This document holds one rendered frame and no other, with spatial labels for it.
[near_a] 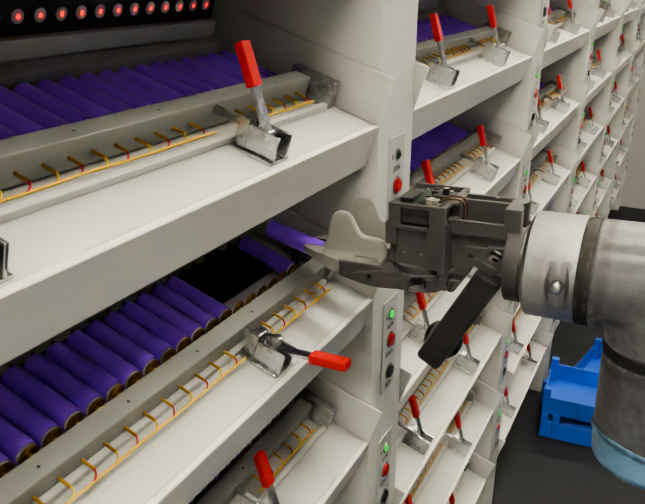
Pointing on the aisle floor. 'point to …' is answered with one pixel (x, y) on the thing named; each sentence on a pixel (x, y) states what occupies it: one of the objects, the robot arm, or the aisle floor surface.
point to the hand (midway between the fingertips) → (322, 252)
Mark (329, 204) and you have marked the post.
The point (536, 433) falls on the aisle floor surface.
